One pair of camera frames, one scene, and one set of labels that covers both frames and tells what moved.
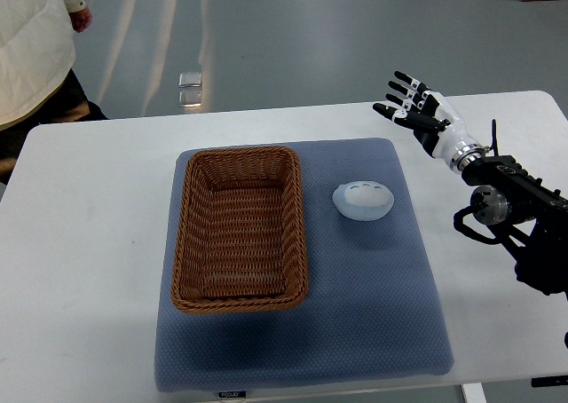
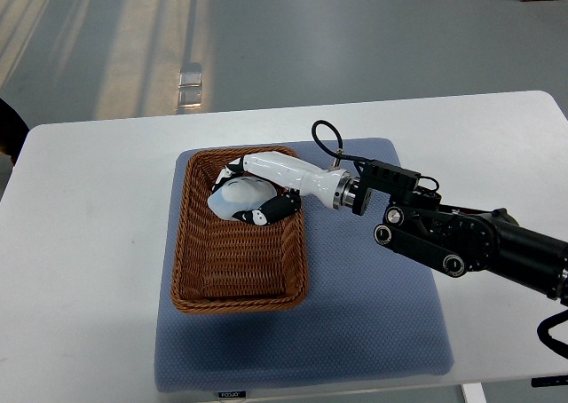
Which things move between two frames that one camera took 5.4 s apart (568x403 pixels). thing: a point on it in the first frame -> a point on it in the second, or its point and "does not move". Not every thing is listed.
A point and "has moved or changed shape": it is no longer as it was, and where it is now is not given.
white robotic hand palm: x=453 y=138 -> x=287 y=171
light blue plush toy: x=363 y=201 has moved or changed shape
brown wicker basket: x=240 y=241 does not move
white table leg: x=473 y=392 does not move
